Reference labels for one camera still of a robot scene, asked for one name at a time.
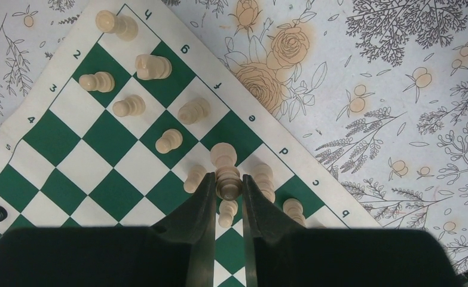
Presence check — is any cream queen chess piece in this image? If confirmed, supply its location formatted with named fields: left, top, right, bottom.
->
left=210, top=142, right=241, bottom=201

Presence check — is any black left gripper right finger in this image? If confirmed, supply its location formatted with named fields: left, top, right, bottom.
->
left=242, top=175, right=460, bottom=286

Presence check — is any cream pawn near bottom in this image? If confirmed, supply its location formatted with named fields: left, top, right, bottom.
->
left=112, top=94, right=146, bottom=117

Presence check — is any cream pawn on board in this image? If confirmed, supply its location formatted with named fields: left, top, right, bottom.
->
left=79, top=71, right=115, bottom=93

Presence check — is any cream chess piece lying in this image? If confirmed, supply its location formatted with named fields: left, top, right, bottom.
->
left=178, top=97, right=211, bottom=125

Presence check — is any floral table mat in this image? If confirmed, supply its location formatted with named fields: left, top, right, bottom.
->
left=0, top=1, right=468, bottom=273

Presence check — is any cream bishop on board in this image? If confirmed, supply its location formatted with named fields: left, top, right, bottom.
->
left=283, top=198, right=306, bottom=227

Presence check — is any green white chess board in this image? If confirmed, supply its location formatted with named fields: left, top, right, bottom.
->
left=0, top=0, right=381, bottom=287

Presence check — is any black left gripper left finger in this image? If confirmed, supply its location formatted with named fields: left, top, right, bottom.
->
left=0, top=173, right=216, bottom=286

